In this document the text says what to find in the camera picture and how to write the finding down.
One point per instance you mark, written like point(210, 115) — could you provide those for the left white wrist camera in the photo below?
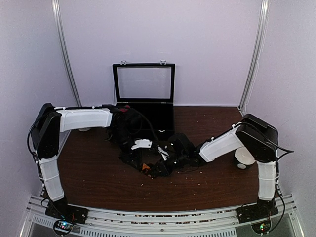
point(141, 143)

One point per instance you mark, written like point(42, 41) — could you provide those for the left aluminium frame post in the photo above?
point(64, 51)

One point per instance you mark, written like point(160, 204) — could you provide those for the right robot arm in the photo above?
point(253, 141)

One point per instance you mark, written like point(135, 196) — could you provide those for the white and navy bowl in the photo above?
point(243, 159)

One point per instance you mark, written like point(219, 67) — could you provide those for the aluminium frame post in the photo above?
point(64, 51)
point(254, 64)

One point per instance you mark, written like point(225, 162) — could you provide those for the maroon purple striped sock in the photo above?
point(124, 108)

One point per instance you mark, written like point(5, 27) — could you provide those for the right aluminium frame post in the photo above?
point(254, 64)

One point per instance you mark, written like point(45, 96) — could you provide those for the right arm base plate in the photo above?
point(250, 213)

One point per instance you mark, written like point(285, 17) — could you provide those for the black display box with lid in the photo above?
point(149, 89)

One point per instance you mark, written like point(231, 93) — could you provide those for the front aluminium rail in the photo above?
point(220, 222)

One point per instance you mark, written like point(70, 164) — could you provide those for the black red orange argyle sock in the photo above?
point(146, 168)

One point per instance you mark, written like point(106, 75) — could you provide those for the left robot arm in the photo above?
point(44, 136)

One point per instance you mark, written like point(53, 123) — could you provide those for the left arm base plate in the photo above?
point(72, 214)

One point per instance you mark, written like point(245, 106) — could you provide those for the white fluted bowl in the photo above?
point(84, 129)

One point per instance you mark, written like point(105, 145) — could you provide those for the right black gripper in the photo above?
point(164, 169)

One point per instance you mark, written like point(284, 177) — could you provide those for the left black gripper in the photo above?
point(132, 155)

